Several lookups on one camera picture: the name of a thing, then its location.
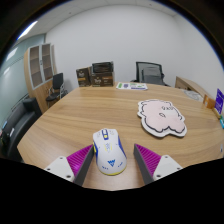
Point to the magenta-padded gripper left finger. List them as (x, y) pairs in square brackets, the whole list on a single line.
[(78, 161)]

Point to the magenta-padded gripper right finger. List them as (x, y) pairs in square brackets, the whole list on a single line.
[(150, 161)]

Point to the white blue yellow computer mouse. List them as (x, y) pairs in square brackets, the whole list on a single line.
[(108, 153)]

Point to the pink cloud-shaped mouse pad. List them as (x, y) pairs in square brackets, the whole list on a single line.
[(161, 116)]

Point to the black leather sofa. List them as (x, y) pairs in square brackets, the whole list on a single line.
[(20, 123)]

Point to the white printed sticker sheet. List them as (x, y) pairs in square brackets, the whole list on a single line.
[(131, 86)]

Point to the black visitor chair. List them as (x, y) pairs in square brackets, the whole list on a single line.
[(57, 81)]

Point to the small orange-brown box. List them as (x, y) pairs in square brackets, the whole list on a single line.
[(209, 101)]

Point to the small brown cardboard box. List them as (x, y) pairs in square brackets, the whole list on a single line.
[(83, 77)]

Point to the large brown cardboard box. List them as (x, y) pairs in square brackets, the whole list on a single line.
[(102, 80)]

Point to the wooden side desk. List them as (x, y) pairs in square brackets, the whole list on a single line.
[(190, 85)]

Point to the grey mesh office chair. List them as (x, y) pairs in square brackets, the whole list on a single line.
[(150, 74)]

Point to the wooden shelf unit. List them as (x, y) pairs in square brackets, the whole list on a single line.
[(37, 80)]

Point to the purple table sign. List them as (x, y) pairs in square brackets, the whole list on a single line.
[(219, 100)]

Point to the black box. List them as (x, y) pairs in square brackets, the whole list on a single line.
[(102, 67)]

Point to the ceiling light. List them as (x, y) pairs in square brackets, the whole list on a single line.
[(27, 30)]

